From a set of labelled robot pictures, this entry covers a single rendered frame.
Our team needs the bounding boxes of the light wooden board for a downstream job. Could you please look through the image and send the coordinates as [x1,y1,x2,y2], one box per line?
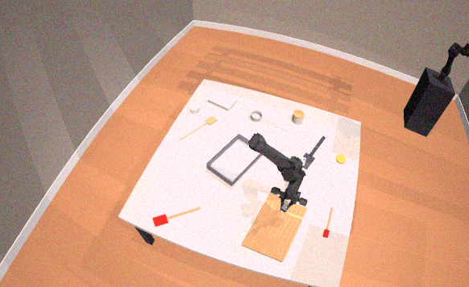
[242,193,307,262]

